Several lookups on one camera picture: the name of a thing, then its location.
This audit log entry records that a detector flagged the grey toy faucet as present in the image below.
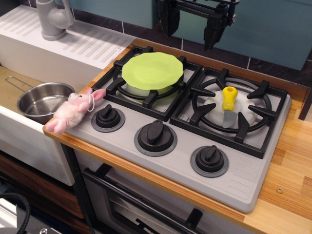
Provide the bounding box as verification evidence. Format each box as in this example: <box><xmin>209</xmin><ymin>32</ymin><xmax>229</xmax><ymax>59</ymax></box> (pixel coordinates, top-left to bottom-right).
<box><xmin>36</xmin><ymin>0</ymin><xmax>74</xmax><ymax>41</ymax></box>

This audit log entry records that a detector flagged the white sink unit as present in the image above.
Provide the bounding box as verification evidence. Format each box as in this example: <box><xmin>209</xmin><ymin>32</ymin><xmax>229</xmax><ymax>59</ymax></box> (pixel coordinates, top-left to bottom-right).
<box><xmin>0</xmin><ymin>5</ymin><xmax>134</xmax><ymax>186</ymax></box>

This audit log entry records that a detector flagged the black left burner grate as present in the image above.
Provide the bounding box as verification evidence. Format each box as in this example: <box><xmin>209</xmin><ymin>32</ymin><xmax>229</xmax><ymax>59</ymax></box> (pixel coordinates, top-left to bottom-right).
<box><xmin>93</xmin><ymin>46</ymin><xmax>203</xmax><ymax>121</ymax></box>

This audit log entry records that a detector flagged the black stove knob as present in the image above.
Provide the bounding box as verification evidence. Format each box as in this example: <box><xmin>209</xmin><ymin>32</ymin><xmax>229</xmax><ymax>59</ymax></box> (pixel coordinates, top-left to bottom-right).
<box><xmin>190</xmin><ymin>145</ymin><xmax>229</xmax><ymax>178</ymax></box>
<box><xmin>134</xmin><ymin>119</ymin><xmax>177</xmax><ymax>157</ymax></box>
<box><xmin>91</xmin><ymin>104</ymin><xmax>125</xmax><ymax>133</ymax></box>

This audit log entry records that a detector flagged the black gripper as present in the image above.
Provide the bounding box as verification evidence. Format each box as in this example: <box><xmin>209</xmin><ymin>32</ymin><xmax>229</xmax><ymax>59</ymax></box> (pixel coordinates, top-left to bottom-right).
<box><xmin>158</xmin><ymin>0</ymin><xmax>237</xmax><ymax>50</ymax></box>

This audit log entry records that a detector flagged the stainless steel pot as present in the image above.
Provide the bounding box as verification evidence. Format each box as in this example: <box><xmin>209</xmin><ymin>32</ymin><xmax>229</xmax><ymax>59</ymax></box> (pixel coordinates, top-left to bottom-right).
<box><xmin>5</xmin><ymin>76</ymin><xmax>75</xmax><ymax>125</ymax></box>

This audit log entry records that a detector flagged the black middle stove knob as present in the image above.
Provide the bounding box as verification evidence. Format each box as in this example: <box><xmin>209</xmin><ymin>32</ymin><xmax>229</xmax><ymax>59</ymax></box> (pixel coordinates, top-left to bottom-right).
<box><xmin>134</xmin><ymin>119</ymin><xmax>177</xmax><ymax>157</ymax></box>

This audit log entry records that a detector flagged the yellow handled toy knife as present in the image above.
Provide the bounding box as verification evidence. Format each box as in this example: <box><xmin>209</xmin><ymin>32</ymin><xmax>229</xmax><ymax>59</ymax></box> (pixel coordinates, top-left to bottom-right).
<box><xmin>222</xmin><ymin>86</ymin><xmax>238</xmax><ymax>129</ymax></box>

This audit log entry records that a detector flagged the black burner grate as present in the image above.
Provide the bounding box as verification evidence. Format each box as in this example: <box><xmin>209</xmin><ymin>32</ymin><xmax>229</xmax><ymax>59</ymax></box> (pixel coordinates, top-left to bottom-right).
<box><xmin>170</xmin><ymin>68</ymin><xmax>289</xmax><ymax>158</ymax></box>
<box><xmin>93</xmin><ymin>46</ymin><xmax>203</xmax><ymax>121</ymax></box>

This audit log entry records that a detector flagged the black right burner grate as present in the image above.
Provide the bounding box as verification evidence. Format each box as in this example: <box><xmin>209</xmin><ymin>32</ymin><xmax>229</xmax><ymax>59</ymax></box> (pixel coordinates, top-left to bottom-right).
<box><xmin>170</xmin><ymin>68</ymin><xmax>289</xmax><ymax>158</ymax></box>

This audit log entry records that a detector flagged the green plastic plate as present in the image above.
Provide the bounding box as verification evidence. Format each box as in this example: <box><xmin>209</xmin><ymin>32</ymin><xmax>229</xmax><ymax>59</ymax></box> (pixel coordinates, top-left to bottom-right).
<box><xmin>121</xmin><ymin>52</ymin><xmax>184</xmax><ymax>90</ymax></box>

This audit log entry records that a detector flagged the black right stove knob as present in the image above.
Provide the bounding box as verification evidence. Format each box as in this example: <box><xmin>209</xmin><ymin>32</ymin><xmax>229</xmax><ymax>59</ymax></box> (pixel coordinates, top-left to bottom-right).
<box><xmin>190</xmin><ymin>145</ymin><xmax>229</xmax><ymax>178</ymax></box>

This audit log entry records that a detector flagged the toy oven door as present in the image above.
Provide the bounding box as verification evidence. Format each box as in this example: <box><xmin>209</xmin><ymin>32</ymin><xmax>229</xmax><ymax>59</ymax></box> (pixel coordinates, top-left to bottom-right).
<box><xmin>82</xmin><ymin>163</ymin><xmax>202</xmax><ymax>234</ymax></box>

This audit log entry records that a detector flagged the grey toy stove top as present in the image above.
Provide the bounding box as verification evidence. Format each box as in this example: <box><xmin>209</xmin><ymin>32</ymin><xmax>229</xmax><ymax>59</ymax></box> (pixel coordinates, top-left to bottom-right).
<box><xmin>63</xmin><ymin>45</ymin><xmax>293</xmax><ymax>214</ymax></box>

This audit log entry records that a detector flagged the pink plush bunny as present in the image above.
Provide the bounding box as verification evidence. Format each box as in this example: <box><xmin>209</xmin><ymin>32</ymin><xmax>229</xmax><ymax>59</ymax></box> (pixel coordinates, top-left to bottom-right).
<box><xmin>45</xmin><ymin>88</ymin><xmax>106</xmax><ymax>135</ymax></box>

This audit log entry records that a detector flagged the black braided cable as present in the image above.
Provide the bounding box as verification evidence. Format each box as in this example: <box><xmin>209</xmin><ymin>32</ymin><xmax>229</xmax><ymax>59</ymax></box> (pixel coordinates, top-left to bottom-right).
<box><xmin>0</xmin><ymin>192</ymin><xmax>31</xmax><ymax>234</ymax></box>

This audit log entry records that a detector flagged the black left stove knob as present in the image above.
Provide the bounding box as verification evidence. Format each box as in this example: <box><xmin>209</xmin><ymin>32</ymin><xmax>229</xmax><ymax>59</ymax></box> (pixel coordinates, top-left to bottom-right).
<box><xmin>91</xmin><ymin>104</ymin><xmax>125</xmax><ymax>133</ymax></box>

